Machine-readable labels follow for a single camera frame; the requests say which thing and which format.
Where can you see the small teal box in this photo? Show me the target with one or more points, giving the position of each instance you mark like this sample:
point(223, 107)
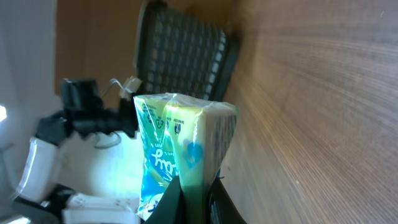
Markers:
point(182, 137)

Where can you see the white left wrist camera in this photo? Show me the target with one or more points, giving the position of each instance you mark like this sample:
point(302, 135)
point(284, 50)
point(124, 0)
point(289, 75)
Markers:
point(131, 85)

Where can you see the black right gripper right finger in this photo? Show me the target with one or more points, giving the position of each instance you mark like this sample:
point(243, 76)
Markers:
point(220, 207)

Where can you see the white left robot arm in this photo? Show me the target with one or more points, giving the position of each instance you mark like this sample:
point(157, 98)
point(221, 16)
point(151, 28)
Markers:
point(61, 140)

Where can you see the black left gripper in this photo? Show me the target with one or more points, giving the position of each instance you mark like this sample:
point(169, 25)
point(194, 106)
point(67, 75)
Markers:
point(128, 116)

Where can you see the grey plastic shopping basket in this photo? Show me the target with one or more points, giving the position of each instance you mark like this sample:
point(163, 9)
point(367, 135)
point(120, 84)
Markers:
point(177, 53)

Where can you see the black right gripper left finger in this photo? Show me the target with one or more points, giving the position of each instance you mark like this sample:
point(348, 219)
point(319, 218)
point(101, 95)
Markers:
point(170, 207)

